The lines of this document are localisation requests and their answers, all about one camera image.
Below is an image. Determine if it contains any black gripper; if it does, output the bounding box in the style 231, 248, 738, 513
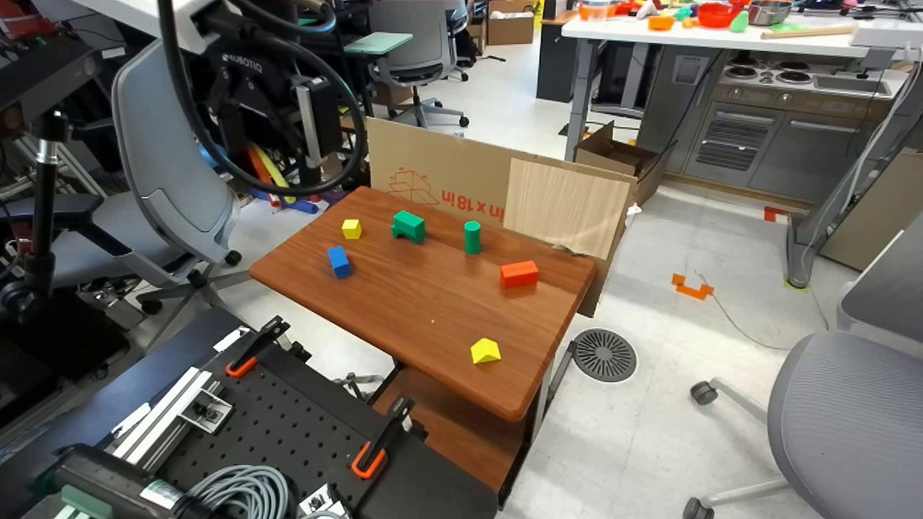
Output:
206, 36, 311, 139

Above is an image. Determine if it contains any orange rectangular block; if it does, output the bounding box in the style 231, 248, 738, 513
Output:
497, 260, 544, 291

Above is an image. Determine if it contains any blue block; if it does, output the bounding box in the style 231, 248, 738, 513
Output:
327, 244, 356, 281

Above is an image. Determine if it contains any green bridge-shaped block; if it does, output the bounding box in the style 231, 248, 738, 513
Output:
391, 206, 430, 244

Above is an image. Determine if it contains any yellow pentagon block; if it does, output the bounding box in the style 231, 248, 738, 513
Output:
469, 333, 505, 369

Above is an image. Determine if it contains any colourful sticks bundle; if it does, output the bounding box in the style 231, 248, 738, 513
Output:
244, 142, 320, 212

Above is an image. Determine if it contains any grey high-back office chair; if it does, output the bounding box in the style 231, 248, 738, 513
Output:
46, 36, 246, 313

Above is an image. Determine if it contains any teal stool seat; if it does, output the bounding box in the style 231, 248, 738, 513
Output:
340, 28, 415, 59

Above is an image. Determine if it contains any grey swivel office chair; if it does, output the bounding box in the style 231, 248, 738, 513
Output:
366, 0, 474, 131

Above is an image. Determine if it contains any large cardboard box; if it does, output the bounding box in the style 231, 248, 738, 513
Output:
365, 114, 637, 291

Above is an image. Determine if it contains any black tripod pole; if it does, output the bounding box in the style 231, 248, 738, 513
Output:
0, 105, 79, 322

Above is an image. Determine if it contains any closed brown cardboard box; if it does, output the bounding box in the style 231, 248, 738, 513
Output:
486, 7, 541, 49

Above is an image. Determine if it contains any black perforated breadboard plate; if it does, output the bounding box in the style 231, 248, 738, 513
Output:
157, 338, 502, 519

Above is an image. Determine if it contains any small open cardboard box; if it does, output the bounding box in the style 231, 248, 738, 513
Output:
575, 120, 669, 206

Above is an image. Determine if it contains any round black floor disc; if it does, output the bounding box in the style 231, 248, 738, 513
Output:
569, 325, 640, 387

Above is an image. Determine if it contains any red bowl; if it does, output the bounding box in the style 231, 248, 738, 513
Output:
695, 0, 738, 32

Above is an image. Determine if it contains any white desk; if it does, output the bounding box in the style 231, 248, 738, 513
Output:
559, 6, 923, 160

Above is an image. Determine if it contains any grey toy kitchen cabinet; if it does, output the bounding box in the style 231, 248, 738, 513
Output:
637, 46, 919, 211

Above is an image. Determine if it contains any wooden stick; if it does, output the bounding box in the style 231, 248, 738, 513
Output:
761, 22, 858, 43

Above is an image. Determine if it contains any grey slanted table leg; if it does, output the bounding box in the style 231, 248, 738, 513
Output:
784, 67, 923, 291

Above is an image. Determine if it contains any grey chair backrest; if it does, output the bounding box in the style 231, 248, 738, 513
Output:
835, 211, 923, 359

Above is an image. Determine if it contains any grey chair with castors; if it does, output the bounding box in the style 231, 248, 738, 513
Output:
682, 328, 923, 519

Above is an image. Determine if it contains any black robot cable hose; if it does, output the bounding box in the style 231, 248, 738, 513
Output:
157, 0, 372, 201

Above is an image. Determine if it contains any black clamp orange handle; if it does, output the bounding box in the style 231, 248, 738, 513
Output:
223, 313, 291, 384
350, 395, 420, 483

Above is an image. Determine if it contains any aluminium rail profile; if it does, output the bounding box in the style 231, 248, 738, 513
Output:
105, 362, 235, 469

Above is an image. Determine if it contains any grey coiled cable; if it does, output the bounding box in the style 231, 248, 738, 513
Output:
183, 462, 294, 519

